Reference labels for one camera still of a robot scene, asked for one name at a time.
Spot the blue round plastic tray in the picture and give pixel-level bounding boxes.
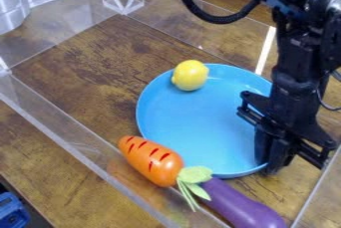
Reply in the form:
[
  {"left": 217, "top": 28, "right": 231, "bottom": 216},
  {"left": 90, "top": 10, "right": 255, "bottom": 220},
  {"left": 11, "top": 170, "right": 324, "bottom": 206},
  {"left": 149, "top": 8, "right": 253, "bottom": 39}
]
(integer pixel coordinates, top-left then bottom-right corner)
[{"left": 137, "top": 64, "right": 272, "bottom": 178}]

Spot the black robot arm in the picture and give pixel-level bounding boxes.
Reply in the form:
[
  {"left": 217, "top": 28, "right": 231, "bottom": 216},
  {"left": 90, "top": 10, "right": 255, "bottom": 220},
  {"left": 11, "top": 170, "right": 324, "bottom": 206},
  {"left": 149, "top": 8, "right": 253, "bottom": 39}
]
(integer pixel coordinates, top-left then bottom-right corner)
[{"left": 237, "top": 0, "right": 341, "bottom": 174}]

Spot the yellow toy lemon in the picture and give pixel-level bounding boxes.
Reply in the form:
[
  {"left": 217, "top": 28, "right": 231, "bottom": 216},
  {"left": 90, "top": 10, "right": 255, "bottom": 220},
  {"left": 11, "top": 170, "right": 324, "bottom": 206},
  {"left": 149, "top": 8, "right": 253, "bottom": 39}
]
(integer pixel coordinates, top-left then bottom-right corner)
[{"left": 170, "top": 60, "right": 209, "bottom": 91}]

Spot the purple toy eggplant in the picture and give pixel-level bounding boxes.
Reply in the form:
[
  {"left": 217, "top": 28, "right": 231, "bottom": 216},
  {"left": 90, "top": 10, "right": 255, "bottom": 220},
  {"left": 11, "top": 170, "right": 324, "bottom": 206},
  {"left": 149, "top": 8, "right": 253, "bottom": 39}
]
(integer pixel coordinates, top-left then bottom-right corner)
[{"left": 201, "top": 177, "right": 288, "bottom": 228}]

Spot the blue plastic object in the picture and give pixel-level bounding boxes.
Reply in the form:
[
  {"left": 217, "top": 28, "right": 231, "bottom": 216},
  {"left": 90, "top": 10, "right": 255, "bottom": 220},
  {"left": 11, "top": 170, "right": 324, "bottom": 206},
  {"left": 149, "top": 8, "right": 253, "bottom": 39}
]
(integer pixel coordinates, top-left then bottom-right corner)
[{"left": 0, "top": 192, "right": 31, "bottom": 228}]

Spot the clear acrylic enclosure wall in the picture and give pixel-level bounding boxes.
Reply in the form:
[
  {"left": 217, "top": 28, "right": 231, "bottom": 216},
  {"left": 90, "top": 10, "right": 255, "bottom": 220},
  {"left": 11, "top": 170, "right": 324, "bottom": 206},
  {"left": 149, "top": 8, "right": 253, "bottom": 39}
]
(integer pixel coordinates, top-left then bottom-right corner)
[{"left": 0, "top": 0, "right": 341, "bottom": 228}]

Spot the orange toy carrot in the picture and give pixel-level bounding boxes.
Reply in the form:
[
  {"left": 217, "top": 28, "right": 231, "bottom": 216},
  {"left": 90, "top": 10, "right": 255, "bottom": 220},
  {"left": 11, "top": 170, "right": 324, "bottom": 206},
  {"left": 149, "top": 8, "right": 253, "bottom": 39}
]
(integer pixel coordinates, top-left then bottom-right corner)
[{"left": 120, "top": 135, "right": 213, "bottom": 211}]

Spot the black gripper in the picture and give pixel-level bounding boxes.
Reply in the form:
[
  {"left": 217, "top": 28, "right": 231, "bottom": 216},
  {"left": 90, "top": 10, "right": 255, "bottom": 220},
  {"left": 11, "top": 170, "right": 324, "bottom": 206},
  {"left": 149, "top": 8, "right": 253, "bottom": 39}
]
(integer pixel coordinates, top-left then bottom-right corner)
[{"left": 237, "top": 72, "right": 339, "bottom": 175}]

